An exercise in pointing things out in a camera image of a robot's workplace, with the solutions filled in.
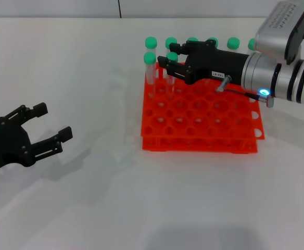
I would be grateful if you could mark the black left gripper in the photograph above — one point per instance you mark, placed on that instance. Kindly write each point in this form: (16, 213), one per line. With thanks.
(9, 143)

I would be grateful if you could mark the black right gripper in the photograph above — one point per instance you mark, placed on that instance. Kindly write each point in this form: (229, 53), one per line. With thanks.
(214, 65)

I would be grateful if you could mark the clear graduated green-capped test tube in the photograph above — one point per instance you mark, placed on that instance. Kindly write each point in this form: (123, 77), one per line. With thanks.
(172, 56)

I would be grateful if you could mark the orange test tube rack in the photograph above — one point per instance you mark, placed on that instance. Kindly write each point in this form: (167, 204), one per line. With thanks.
(199, 117)

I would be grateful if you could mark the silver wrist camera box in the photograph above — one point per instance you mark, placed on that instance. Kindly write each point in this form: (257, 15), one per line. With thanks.
(279, 26)

